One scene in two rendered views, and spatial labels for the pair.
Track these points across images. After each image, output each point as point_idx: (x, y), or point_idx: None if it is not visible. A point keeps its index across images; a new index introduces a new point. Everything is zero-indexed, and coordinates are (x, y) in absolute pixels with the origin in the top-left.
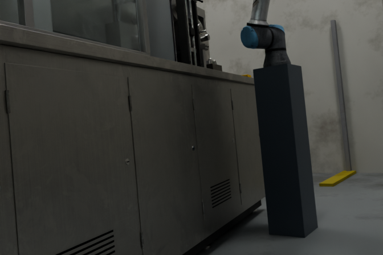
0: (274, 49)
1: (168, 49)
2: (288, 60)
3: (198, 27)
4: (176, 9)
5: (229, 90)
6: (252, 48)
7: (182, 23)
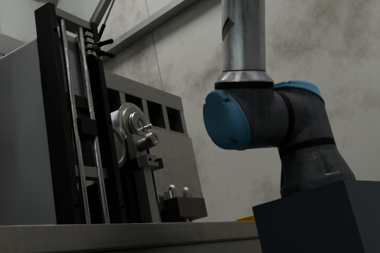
0: (303, 145)
1: (41, 178)
2: (346, 169)
3: (108, 115)
4: None
5: None
6: (239, 149)
7: (55, 108)
